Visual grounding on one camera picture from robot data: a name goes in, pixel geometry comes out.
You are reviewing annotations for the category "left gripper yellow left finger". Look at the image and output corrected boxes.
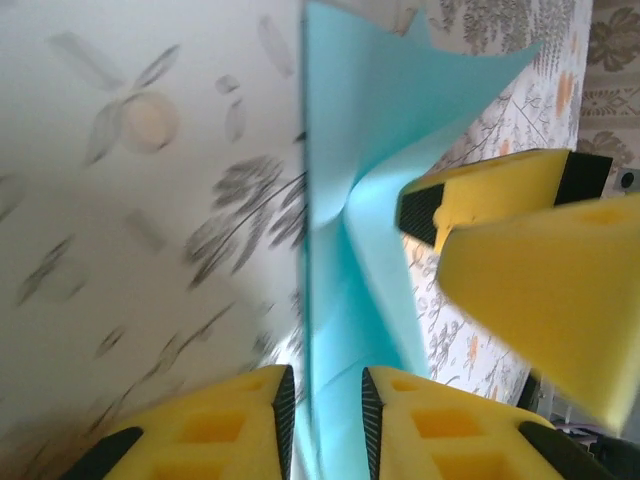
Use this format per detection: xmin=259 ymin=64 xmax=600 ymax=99
xmin=59 ymin=364 xmax=297 ymax=480

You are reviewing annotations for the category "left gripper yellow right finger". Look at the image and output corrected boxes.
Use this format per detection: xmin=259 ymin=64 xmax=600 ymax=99
xmin=360 ymin=366 xmax=616 ymax=480

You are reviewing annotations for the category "light blue paper sheet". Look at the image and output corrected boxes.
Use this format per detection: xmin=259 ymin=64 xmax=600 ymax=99
xmin=292 ymin=0 xmax=546 ymax=480

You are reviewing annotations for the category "floral patterned table mat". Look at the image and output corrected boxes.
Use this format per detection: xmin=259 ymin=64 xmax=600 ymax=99
xmin=0 ymin=0 xmax=594 ymax=480

